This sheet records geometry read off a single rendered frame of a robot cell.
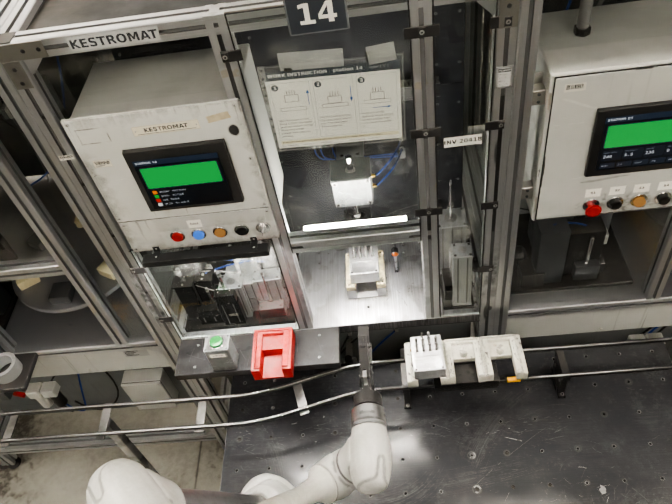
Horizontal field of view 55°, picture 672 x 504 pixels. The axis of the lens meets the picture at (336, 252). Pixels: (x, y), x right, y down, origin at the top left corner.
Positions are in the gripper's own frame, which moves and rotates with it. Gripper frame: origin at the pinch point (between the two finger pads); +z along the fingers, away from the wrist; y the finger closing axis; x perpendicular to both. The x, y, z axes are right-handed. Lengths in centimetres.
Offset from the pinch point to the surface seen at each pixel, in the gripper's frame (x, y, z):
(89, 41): 48, 89, 21
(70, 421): 151, -113, 43
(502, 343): -42, -26, 12
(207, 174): 33, 52, 18
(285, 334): 26.6, -15.9, 16.1
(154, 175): 46, 54, 18
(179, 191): 41, 48, 18
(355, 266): 2.8, -9.6, 36.5
